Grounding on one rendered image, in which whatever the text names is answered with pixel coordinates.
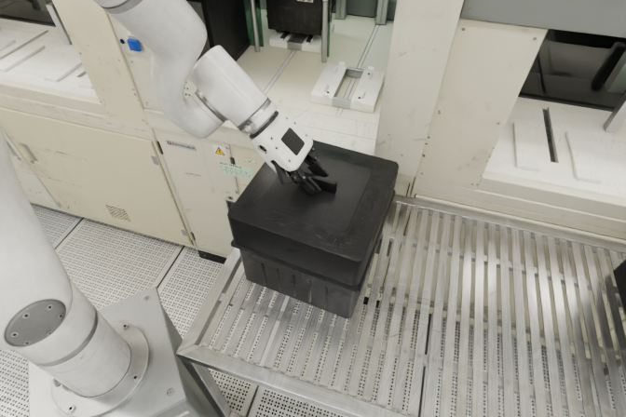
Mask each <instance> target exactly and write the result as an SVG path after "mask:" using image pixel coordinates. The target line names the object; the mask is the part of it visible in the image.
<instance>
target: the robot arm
mask: <svg viewBox="0 0 626 417"><path fill-rule="evenodd" d="M93 1H94V2H95V3H97V4H98V5H99V6H100V7H101V8H103V9H104V10H105V11H106V12H107V13H108V14H109V15H111V16H112V17H113V18H114V19H115V20H117V21H118V22H119V23H120V24H121V25H122V26H124V27H125V28H126V29H127V30H128V31H129V32H131V33H132V34H133V35H134V36H135V37H137V38H138V39H139V40H140V41H141V42H142V43H143V44H145V45H146V46H147V47H148V48H149V49H150V50H151V51H152V57H151V65H150V81H151V87H152V90H153V94H154V97H155V99H156V103H157V105H158V106H159V108H160V110H161V111H162V112H163V114H164V115H165V116H166V117H167V118H168V119H169V120H170V121H171V122H172V123H174V124H175V125H176V126H178V127H179V128H181V129H182V130H184V132H186V133H188V134H190V135H191V136H192V137H195V138H197V139H205V138H207V137H209V136H210V135H211V134H212V133H213V132H215V131H216V130H217V129H218V128H219V127H220V126H221V125H222V124H223V123H224V122H225V121H230V122H232V123H233V124H234V126H235V127H236V128H237V129H238V130H239V131H240V132H241V133H242V134H243V135H244V136H245V137H246V136H248V135H249V134H251V135H250V138H251V143H252V145H253V146H254V148H255V149H256V151H257V152H258V153H259V155H260V156H261V157H262V158H263V159H264V160H265V162H266V163H267V164H268V165H269V166H270V167H271V168H272V169H273V170H274V171H275V172H276V173H277V174H278V176H279V181H280V184H282V185H283V184H287V183H295V184H297V183H299V184H300V185H301V186H302V187H303V188H304V189H305V190H306V191H307V192H308V193H309V194H310V195H314V194H316V193H318V192H320V190H321V189H320V187H319V186H318V185H317V184H316V183H315V182H314V181H313V180H312V179H311V178H310V177H309V176H308V177H307V176H306V175H305V173H304V172H303V171H302V170H301V169H300V166H301V164H302V162H303V161H304V162H305V163H307V164H308V165H309V166H308V169H309V170H310V171H311V172H312V173H313V174H315V175H318V176H321V177H324V178H325V177H328V176H329V175H330V173H329V172H328V171H327V169H326V168H325V167H324V166H323V165H322V164H321V163H320V162H319V161H318V159H319V158H318V157H317V156H316V154H315V149H314V141H313V139H311V138H310V136H309V135H308V134H307V133H306V132H305V131H304V130H303V129H302V128H301V127H300V126H299V125H298V124H297V123H296V122H294V121H293V120H292V119H291V118H290V117H289V116H287V115H286V114H285V113H283V112H282V111H281V110H279V111H275V110H276V109H277V106H276V105H275V104H274V103H273V102H272V101H271V100H270V99H269V98H268V97H267V96H266V94H265V93H264V92H263V91H262V90H261V89H260V88H259V87H258V86H257V85H256V84H255V83H254V82H253V81H252V80H251V78H250V77H249V76H248V75H247V74H246V73H245V72H244V71H243V70H242V69H241V68H240V66H239V65H238V64H237V63H236V62H235V61H234V60H233V59H232V58H231V56H230V55H229V54H228V53H227V52H226V51H225V50H224V49H223V48H222V47H221V46H216V47H213V48H211V49H210V50H209V51H208V52H206V53H205V54H204V55H203V56H202V57H201V58H200V59H199V60H198V61H197V59H198V57H199V55H200V53H201V52H202V50H203V48H204V46H205V44H206V40H207V30H206V27H205V24H204V23H203V21H202V19H201V18H200V16H199V15H198V14H197V12H196V11H195V10H194V9H193V8H192V7H191V6H190V5H189V4H188V2H187V1H186V0H93ZM196 61H197V62H196ZM187 78H189V79H190V80H191V81H192V83H193V84H194V85H195V86H196V87H197V91H196V92H195V93H194V94H193V95H191V96H190V97H189V98H187V99H184V87H185V83H186V80H187ZM294 172H296V173H297V174H298V175H295V173H294ZM287 173H288V174H289V176H287V175H286V174H287ZM0 349H4V350H14V351H16V352H17V353H18V354H20V355H21V356H23V357H24V358H26V359H27V360H28V361H30V362H32V363H33V364H35V365H36V366H37V367H38V368H39V369H41V370H43V371H44V372H46V373H47V374H49V375H50V376H52V377H51V386H50V390H51V395H52V398H53V400H54V403H55V404H56V405H57V407H58V408H59V409H60V410H61V411H63V412H64V413H65V414H67V415H70V416H72V417H99V416H102V415H104V414H106V413H108V412H110V411H112V410H115V409H116V408H118V407H119V406H120V405H122V404H123V403H124V402H126V401H127V400H128V399H129V398H130V397H131V396H132V395H133V394H134V392H135V391H136V390H137V388H138V387H139V386H140V384H141V382H142V380H143V378H144V376H145V373H146V372H147V369H148V365H149V360H150V349H149V344H148V341H147V339H146V338H145V336H144V334H143V333H142V332H141V331H140V330H139V329H138V328H137V327H135V326H134V325H132V324H130V323H127V322H122V321H111V322H108V321H107V320H106V319H105V318H104V317H103V316H102V314H101V313H100V312H99V311H98V310H97V309H96V307H95V306H94V305H93V304H92V303H91V302H90V301H89V300H88V298H87V297H86V296H85V295H84V294H83V293H82V292H81V290H80V289H79V288H78V287H77V286H76V285H75V284H74V282H73V281H72V280H71V279H70V278H69V276H68V274H67V272H66V270H65V268H64V266H63V264H62V262H61V260H60V258H59V256H58V254H57V252H56V250H55V249H54V248H53V246H52V244H51V242H50V240H49V238H48V236H47V234H46V232H45V230H44V228H43V226H42V225H41V223H40V221H39V220H38V218H37V216H36V215H35V213H34V210H33V208H32V206H31V204H30V202H29V200H28V198H27V196H26V194H25V193H24V191H23V188H22V186H21V184H20V180H19V178H18V175H17V173H16V170H15V168H14V165H13V162H12V159H11V156H10V153H9V150H8V147H7V141H6V138H5V135H4V132H3V130H2V127H1V123H0Z"/></svg>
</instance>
